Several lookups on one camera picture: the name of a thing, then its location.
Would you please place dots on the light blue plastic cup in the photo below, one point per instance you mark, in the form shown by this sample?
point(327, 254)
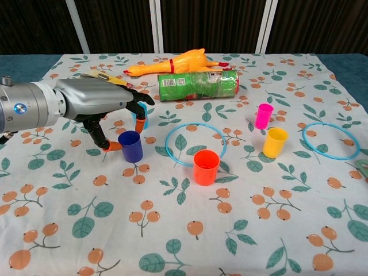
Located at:
point(145, 122)

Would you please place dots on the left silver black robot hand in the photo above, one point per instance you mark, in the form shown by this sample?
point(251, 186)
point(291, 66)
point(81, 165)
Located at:
point(92, 95)

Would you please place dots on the pale green plastic loop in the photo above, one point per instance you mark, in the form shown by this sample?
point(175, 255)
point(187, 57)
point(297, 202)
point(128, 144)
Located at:
point(362, 166)

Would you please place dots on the yellow rubber chicken toy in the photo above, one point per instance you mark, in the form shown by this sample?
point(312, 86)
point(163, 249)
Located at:
point(184, 63)

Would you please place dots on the green chip can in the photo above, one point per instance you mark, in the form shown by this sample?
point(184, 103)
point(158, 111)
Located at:
point(198, 84)

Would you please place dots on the pink plastic cup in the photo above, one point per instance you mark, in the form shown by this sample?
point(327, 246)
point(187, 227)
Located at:
point(263, 119)

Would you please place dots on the yellow plastic cup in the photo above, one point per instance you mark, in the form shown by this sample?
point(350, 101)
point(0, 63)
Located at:
point(274, 146)

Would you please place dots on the yellow razor blister pack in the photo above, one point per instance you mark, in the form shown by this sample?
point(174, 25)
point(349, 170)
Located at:
point(115, 80)

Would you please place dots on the white partition frame post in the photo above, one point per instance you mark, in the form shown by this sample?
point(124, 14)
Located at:
point(156, 26)
point(77, 26)
point(265, 26)

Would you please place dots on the large orange plastic cup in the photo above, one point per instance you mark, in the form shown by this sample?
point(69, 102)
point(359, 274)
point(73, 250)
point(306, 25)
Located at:
point(205, 172)

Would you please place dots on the white floral tablecloth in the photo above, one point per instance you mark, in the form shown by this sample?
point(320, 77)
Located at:
point(86, 201)

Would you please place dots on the dark blue plastic cup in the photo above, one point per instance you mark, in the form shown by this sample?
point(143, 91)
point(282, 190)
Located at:
point(131, 149)

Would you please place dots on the teal table cover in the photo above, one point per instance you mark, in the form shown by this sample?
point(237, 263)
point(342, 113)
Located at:
point(17, 66)

